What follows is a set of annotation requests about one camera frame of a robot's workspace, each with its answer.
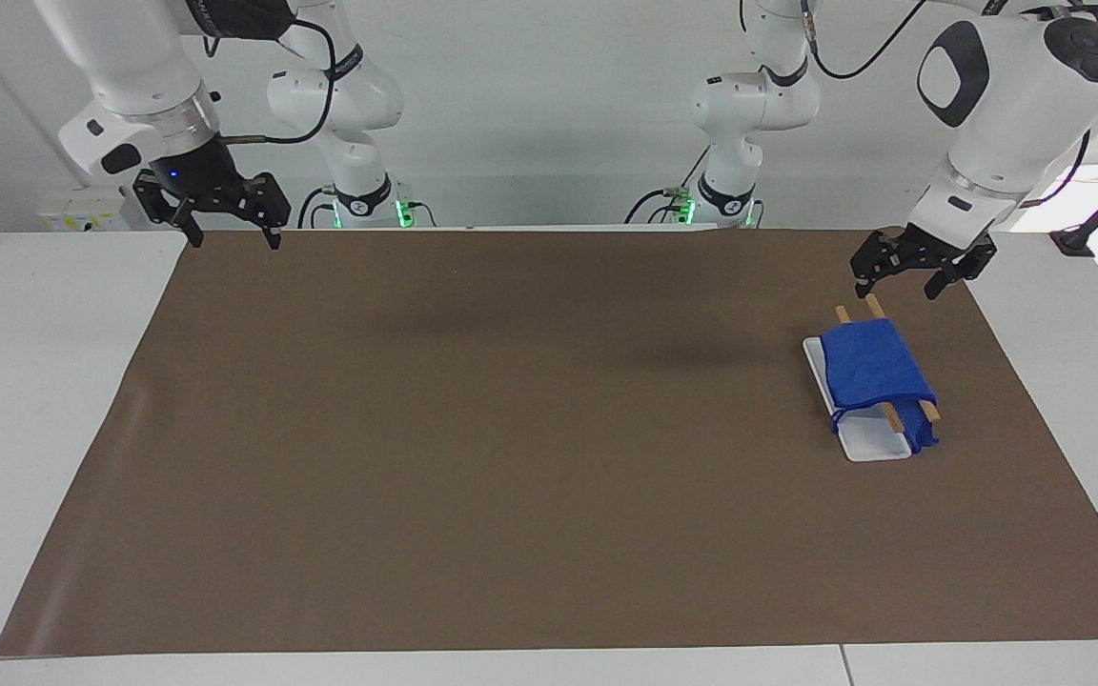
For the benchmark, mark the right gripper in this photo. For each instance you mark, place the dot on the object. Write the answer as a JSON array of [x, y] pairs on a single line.
[[194, 176]]

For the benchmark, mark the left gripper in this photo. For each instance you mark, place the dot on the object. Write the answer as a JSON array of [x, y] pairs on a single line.
[[947, 246]]

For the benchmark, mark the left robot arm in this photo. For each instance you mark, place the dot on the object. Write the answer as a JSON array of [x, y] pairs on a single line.
[[1006, 114]]

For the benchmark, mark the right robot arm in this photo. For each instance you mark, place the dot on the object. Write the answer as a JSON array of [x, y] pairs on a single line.
[[130, 57]]

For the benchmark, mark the blue towel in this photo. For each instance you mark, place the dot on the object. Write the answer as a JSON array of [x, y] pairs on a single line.
[[873, 372]]

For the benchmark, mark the white box with yellow label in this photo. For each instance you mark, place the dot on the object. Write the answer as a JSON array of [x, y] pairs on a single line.
[[82, 210]]

